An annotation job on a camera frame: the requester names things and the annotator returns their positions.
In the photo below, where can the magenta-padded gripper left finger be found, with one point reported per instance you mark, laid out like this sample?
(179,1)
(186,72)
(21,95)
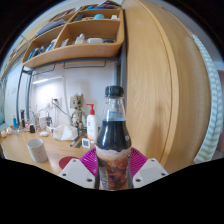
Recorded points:
(76,173)

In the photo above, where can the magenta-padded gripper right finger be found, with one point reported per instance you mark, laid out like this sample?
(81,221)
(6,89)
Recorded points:
(150,171)

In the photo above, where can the dark cola plastic bottle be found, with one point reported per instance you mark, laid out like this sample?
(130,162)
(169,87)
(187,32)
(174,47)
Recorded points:
(113,140)

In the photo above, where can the flat round red coaster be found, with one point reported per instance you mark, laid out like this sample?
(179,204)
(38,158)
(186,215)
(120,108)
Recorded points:
(66,162)

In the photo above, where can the small white desk clock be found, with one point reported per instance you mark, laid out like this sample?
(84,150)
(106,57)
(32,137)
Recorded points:
(86,143)

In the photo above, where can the white crumpled tissue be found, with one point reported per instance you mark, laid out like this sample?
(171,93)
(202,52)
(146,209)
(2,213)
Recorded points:
(65,132)

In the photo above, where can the white speckled mug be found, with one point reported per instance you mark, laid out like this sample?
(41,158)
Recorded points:
(37,150)

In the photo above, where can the white red-pump lotion bottle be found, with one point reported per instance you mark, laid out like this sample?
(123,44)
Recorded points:
(92,126)

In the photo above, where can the small white oval case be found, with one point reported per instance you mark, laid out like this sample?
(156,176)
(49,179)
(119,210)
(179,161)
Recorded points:
(44,134)

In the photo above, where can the white power strip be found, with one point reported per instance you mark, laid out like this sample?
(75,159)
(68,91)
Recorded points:
(50,129)

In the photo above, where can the wooden tree figurine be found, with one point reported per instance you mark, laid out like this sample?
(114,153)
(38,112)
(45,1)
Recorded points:
(78,115)

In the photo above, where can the white charger block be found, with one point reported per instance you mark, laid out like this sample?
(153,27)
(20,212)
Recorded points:
(43,122)

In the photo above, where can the small black jar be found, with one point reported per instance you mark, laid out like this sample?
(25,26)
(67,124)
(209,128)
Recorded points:
(32,128)

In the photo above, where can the slim black bottle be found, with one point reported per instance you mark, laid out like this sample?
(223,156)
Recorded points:
(22,118)

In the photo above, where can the green-white striped towel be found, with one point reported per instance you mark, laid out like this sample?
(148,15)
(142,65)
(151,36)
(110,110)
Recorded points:
(213,126)

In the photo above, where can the small blue bottle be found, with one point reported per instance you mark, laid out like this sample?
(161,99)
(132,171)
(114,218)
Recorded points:
(14,122)

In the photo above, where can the wooden wardrobe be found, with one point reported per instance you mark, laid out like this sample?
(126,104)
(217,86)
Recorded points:
(160,83)

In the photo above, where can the white light bar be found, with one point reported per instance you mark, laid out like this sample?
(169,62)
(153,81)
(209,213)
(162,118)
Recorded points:
(43,80)

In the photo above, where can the wooden shelf unit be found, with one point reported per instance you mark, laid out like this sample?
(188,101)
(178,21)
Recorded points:
(86,33)

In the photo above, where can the white wall socket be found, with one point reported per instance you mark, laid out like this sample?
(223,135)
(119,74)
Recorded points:
(56,101)

